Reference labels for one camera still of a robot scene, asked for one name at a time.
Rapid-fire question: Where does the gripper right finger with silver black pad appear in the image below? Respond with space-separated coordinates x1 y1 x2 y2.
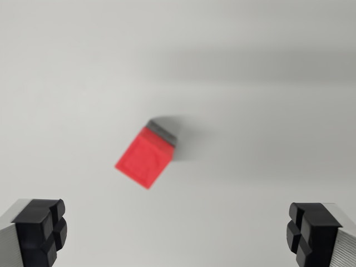
286 202 356 267

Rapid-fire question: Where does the gripper left finger with silver black pad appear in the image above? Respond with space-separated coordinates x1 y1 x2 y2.
0 198 68 267

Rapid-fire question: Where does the red embossed cube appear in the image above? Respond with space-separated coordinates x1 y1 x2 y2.
114 126 175 190

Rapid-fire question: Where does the grey embossed cube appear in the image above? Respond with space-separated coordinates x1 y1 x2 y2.
145 118 179 149

